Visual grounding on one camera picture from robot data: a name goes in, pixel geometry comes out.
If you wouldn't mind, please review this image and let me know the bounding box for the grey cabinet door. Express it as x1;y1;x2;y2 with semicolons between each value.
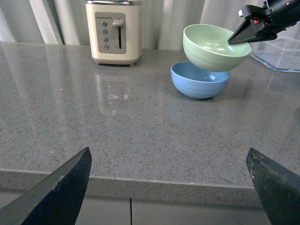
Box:
0;191;131;225

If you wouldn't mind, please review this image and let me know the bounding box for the cream toaster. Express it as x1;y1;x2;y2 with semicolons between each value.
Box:
85;0;143;66

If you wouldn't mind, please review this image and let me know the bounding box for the green bowl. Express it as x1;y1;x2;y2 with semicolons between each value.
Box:
183;24;252;72

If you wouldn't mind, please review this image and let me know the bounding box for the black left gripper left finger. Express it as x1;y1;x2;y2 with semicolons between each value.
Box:
0;147;92;225

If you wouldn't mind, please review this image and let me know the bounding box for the blue bowl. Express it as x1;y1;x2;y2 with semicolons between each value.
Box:
171;61;230;99

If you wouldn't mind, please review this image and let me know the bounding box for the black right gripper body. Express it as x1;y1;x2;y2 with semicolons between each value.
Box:
239;0;300;34

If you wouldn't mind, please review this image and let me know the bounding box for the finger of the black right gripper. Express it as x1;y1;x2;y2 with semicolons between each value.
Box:
228;18;277;45

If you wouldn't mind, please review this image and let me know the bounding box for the grey drawer front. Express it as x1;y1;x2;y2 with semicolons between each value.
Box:
132;199;270;225

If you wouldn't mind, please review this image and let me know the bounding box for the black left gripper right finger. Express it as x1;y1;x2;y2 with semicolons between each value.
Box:
246;148;300;225

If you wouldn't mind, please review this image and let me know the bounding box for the clear plastic container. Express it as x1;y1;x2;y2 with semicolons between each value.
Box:
251;25;300;73

